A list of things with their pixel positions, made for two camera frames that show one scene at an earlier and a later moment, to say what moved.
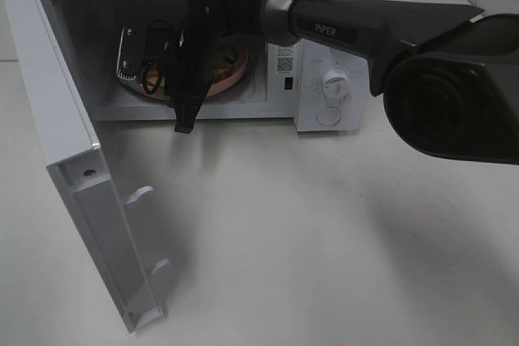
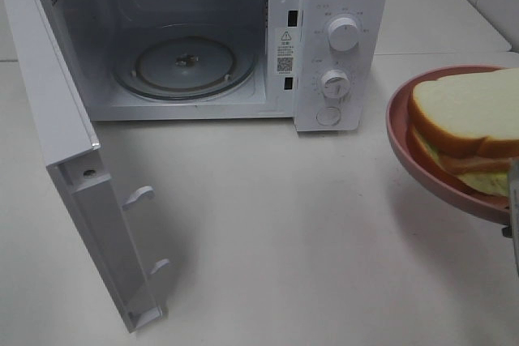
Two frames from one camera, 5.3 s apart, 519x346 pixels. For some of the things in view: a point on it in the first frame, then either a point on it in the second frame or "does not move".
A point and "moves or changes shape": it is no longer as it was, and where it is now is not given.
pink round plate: (230, 57) to (396, 107)
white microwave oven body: (117, 15) does not move
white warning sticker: (285, 60) does not move
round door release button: (328, 116) does not move
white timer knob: (336, 84) does not move
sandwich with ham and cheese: (152, 76) moves or changes shape
